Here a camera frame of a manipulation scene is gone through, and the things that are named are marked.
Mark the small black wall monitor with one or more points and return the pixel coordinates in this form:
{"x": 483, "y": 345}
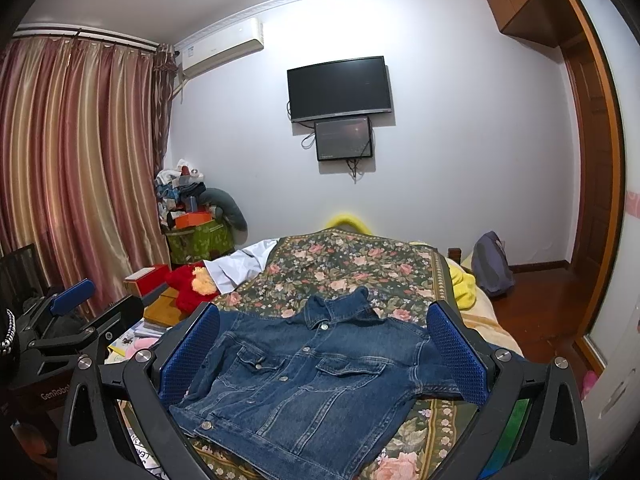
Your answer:
{"x": 343, "y": 138}

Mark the grey neck pillow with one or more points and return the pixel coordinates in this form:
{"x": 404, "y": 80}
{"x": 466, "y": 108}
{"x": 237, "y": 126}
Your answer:
{"x": 230, "y": 211}

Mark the floral bed cover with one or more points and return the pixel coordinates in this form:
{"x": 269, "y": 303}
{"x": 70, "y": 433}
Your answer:
{"x": 402, "y": 280}

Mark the wooden overhead cabinet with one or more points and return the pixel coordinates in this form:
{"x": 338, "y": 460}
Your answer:
{"x": 546, "y": 22}

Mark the clutter pile on box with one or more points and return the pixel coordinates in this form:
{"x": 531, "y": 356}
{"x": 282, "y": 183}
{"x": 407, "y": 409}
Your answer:
{"x": 177, "y": 191}

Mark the striped pink curtain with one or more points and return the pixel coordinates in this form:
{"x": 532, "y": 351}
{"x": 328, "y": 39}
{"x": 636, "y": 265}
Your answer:
{"x": 84, "y": 130}

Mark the green storage box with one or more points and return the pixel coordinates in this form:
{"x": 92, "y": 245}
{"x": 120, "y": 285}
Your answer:
{"x": 207, "y": 241}

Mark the illustrated paper sheets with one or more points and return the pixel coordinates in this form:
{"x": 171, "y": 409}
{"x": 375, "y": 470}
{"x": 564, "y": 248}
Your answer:
{"x": 142, "y": 329}

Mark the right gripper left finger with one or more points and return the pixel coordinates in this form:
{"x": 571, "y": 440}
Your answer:
{"x": 157, "y": 378}

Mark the red gift box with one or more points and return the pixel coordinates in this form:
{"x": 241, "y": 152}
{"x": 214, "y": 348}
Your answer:
{"x": 146, "y": 280}

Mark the wooden door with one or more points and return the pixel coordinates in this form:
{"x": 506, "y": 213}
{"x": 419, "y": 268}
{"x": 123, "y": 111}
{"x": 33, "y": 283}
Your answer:
{"x": 596, "y": 166}

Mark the white pillow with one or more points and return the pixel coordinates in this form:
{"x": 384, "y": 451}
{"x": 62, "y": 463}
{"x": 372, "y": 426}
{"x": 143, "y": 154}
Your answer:
{"x": 229, "y": 272}

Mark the grey backpack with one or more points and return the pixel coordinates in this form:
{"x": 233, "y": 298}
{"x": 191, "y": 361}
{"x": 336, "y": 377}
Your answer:
{"x": 490, "y": 267}

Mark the large black wall television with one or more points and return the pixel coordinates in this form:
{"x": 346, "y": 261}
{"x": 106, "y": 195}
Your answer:
{"x": 359, "y": 86}

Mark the orange box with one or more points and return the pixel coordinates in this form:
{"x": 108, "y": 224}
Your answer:
{"x": 189, "y": 219}

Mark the brown wooden board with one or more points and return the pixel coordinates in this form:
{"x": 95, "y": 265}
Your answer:
{"x": 164, "y": 311}

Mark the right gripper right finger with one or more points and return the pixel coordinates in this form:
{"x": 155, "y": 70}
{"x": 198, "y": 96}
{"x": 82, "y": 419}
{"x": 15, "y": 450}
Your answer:
{"x": 489, "y": 378}

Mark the red plush toy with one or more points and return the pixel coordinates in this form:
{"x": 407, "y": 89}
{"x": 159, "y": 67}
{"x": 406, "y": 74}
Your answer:
{"x": 193, "y": 285}

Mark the blue denim jacket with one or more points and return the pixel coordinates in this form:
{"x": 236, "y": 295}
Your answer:
{"x": 316, "y": 395}

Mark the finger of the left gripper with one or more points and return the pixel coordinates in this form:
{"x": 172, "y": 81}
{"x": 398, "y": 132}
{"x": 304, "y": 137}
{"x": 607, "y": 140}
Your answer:
{"x": 70, "y": 298}

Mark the pink plush toy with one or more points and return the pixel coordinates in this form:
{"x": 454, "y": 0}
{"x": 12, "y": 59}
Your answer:
{"x": 139, "y": 344}

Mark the white air conditioner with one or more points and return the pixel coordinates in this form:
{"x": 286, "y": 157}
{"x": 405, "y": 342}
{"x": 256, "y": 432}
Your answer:
{"x": 222, "y": 47}

